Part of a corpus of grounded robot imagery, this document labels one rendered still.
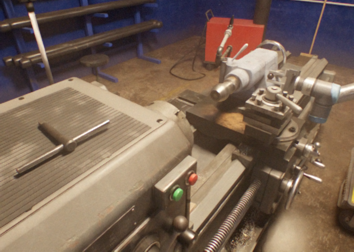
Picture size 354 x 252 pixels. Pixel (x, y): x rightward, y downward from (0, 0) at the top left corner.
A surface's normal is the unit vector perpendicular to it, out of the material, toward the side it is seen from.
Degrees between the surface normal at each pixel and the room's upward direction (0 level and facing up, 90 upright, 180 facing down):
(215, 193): 36
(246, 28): 90
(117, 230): 90
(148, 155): 45
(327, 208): 0
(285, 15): 90
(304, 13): 90
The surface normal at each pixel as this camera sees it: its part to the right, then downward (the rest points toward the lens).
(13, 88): 0.79, 0.34
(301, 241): 0.00, -0.83
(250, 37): -0.32, 0.52
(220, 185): 0.46, -0.48
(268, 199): -0.62, 0.43
